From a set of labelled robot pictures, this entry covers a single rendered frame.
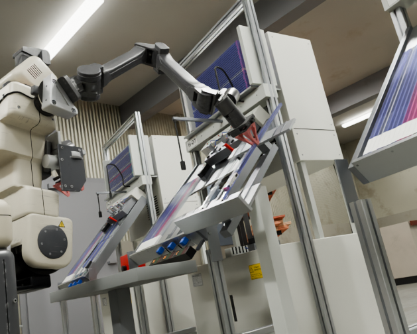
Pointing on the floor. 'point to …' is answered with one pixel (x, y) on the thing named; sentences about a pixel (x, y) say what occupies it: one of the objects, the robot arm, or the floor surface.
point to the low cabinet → (409, 250)
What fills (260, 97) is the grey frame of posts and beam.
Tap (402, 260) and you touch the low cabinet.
